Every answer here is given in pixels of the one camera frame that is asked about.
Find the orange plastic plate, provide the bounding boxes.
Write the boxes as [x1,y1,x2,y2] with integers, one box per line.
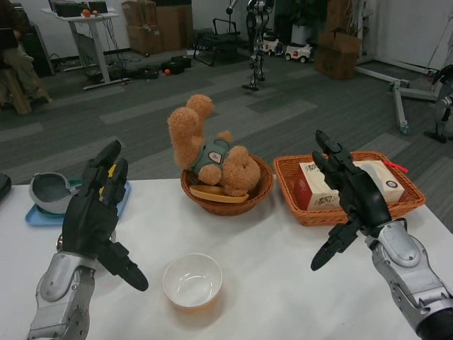
[189,186,250,205]

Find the stacked cardboard boxes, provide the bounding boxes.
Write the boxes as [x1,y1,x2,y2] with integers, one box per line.
[121,0,159,56]

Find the seated person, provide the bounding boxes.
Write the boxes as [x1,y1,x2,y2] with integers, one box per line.
[0,0,42,103]

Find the white plastic bowl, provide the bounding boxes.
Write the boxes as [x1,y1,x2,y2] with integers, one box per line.
[162,252,224,315]

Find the white gantry frame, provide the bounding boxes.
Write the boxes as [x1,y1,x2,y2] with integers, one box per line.
[353,0,453,136]

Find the rectangular wicker basket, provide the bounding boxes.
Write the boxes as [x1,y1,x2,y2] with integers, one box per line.
[273,151,427,227]

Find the large black case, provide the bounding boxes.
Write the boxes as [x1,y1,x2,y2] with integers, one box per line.
[49,0,89,18]

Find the green potted plant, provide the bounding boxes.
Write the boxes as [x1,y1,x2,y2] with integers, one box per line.
[274,0,328,29]

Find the red tag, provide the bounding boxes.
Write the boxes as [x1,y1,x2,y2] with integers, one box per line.
[384,161,410,174]

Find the round wicker basket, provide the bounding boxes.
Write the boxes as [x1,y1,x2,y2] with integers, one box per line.
[180,154,275,217]

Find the black flat object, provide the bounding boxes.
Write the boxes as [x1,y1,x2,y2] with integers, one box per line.
[0,173,12,203]

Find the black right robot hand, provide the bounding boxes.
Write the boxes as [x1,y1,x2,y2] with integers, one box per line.
[310,129,392,272]

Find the black floor bag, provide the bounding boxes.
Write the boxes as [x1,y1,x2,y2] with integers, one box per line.
[161,55,193,75]

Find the wooden stool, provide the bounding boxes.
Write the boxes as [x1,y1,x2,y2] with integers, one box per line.
[0,69,54,115]

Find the white plant pot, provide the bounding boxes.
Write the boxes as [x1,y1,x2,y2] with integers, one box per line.
[290,24,313,45]

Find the black folding cart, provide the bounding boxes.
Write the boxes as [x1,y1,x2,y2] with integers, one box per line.
[193,17,251,67]

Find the open cardboard box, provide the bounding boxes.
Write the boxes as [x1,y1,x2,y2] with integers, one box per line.
[314,31,364,81]

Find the black cabinet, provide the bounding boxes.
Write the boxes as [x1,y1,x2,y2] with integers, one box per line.
[21,21,56,79]

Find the white standing desk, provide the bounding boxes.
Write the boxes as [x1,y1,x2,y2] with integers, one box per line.
[40,5,132,90]

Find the grey strainer bowl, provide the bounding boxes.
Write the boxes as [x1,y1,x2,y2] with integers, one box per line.
[28,171,81,215]

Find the light blue plastic tray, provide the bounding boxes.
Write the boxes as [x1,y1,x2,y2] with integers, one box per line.
[24,180,132,227]

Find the white toy car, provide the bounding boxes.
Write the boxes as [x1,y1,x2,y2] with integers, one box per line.
[263,33,284,57]
[285,42,315,64]

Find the tall cardboard box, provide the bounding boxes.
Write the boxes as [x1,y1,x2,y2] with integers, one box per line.
[325,0,355,35]

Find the hanging silver black robot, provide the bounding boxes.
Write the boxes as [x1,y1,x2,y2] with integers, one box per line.
[423,63,453,145]

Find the yellow plastic cup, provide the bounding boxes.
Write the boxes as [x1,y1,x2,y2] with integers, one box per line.
[100,163,118,205]

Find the standing humanoid robot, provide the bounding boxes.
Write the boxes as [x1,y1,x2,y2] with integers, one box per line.
[226,0,275,92]

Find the tissue box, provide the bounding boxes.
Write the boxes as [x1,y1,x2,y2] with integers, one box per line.
[292,159,406,213]

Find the brown teddy bear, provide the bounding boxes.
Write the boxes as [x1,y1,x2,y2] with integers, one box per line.
[167,93,262,198]

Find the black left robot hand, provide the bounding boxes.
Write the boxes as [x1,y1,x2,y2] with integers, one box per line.
[62,140,149,292]

